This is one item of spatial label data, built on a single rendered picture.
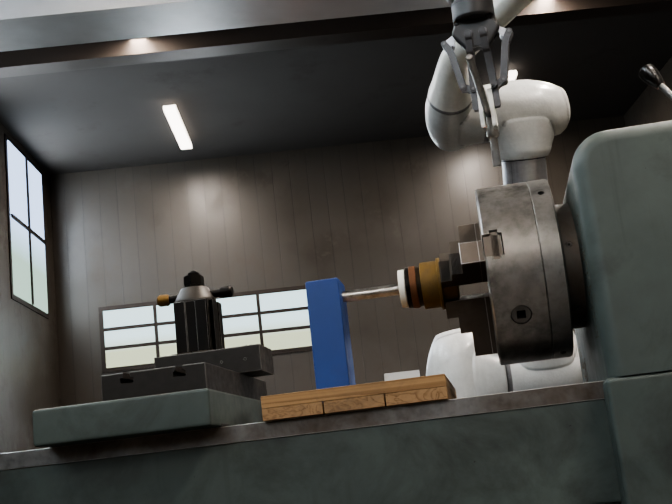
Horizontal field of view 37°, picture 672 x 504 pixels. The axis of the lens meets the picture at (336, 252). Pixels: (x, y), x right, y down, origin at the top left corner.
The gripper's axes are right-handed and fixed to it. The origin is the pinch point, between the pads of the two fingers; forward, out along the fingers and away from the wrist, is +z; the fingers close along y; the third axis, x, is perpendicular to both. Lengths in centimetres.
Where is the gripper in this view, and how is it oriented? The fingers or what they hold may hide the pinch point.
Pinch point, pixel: (487, 109)
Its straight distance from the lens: 183.3
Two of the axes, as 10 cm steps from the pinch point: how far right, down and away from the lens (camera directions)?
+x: 2.6, 0.8, 9.6
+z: 1.2, 9.9, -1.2
